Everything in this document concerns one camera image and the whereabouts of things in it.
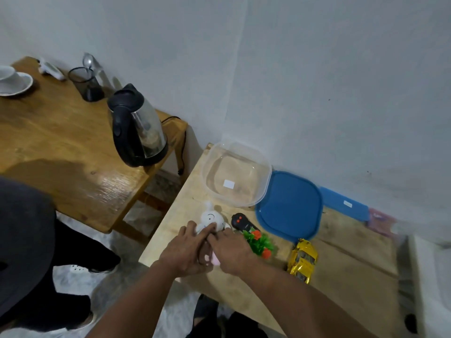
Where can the person's left hand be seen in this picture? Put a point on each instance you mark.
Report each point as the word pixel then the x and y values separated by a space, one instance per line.
pixel 183 255

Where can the person's right hand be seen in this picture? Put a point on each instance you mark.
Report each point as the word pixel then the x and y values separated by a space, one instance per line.
pixel 232 255

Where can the person's right thumb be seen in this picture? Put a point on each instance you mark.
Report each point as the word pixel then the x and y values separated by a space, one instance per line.
pixel 212 241

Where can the white plush toy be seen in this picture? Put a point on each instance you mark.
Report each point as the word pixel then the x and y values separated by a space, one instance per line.
pixel 211 218

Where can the person's right forearm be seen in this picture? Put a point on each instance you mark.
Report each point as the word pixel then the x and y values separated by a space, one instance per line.
pixel 303 306

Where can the person's left forearm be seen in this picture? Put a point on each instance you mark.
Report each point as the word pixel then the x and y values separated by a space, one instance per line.
pixel 135 306

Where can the black remote control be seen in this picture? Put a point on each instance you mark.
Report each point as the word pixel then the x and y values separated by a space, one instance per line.
pixel 242 222

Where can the green artificial plant red flowers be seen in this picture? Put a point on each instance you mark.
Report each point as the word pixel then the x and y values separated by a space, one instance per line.
pixel 259 242

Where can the person's black sandal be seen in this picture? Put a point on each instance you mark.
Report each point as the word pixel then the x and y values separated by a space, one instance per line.
pixel 205 309

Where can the clear plastic container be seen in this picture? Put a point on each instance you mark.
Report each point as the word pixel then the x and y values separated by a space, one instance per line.
pixel 236 174

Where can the blue square container lid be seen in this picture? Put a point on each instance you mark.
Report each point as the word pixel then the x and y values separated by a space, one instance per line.
pixel 289 205

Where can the person's black trouser leg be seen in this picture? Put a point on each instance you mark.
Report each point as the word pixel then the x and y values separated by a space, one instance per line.
pixel 243 325

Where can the yellow toy car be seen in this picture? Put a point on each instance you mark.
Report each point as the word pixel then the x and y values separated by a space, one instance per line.
pixel 303 260

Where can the light wooden table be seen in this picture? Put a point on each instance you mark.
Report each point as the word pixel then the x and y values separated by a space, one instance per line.
pixel 338 274

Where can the black steel electric kettle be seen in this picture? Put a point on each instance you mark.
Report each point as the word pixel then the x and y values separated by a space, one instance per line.
pixel 137 128

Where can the pink plastic packet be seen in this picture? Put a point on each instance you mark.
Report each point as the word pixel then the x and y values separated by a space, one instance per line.
pixel 380 218

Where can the dark wooden table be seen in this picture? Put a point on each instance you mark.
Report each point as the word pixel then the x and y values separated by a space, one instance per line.
pixel 60 144

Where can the black mesh cup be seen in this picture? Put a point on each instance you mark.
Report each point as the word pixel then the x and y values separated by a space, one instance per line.
pixel 86 84

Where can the small black object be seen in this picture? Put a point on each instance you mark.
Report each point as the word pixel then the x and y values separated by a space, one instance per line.
pixel 410 323

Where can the metal spoon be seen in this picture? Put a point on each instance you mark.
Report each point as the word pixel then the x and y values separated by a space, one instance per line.
pixel 92 64

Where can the white appliance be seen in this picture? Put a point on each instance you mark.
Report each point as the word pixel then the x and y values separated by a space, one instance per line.
pixel 431 281

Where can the white handheld gadget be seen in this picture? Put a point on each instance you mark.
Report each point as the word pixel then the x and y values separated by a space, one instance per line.
pixel 51 69

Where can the white ceramic cup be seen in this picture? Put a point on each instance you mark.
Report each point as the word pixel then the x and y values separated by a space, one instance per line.
pixel 8 75

